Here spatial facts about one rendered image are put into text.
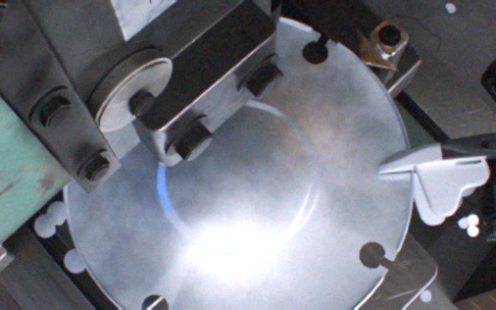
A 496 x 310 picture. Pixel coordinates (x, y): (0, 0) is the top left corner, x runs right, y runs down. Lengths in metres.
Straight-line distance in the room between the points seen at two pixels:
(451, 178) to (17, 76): 0.43
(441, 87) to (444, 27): 0.76
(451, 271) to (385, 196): 0.83
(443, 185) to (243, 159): 0.16
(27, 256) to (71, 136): 0.39
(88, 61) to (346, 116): 0.32
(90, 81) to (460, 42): 1.24
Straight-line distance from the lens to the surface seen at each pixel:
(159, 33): 0.42
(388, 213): 0.64
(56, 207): 0.73
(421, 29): 1.58
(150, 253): 0.63
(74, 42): 0.36
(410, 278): 0.64
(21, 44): 0.26
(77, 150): 0.36
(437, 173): 0.63
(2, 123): 0.27
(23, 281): 0.73
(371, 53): 0.67
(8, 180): 0.31
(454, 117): 0.83
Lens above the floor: 1.40
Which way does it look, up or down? 75 degrees down
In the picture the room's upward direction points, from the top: 2 degrees counter-clockwise
